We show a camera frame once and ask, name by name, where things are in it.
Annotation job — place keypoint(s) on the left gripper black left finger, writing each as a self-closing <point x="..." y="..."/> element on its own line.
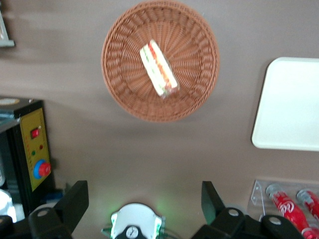
<point x="67" y="214"/>

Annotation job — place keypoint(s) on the cream plastic tray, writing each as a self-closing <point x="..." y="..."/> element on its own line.
<point x="289" y="104"/>

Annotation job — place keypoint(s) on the clear acrylic bottle rack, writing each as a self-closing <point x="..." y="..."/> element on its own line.
<point x="256" y="196"/>

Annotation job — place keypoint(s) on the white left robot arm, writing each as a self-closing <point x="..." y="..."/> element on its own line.
<point x="135" y="219"/>

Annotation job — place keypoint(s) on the round brown wicker basket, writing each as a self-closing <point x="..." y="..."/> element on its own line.
<point x="124" y="82"/>

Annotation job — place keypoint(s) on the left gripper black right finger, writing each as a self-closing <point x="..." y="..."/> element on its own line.
<point x="219" y="216"/>

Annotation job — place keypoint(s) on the layered sandwich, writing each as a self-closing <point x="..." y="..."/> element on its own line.
<point x="159" y="69"/>

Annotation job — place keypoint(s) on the black food warmer yellow panel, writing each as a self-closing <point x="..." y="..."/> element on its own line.
<point x="37" y="147"/>

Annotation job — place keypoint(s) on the red cola bottle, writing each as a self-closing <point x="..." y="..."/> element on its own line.
<point x="286" y="206"/>
<point x="311" y="201"/>

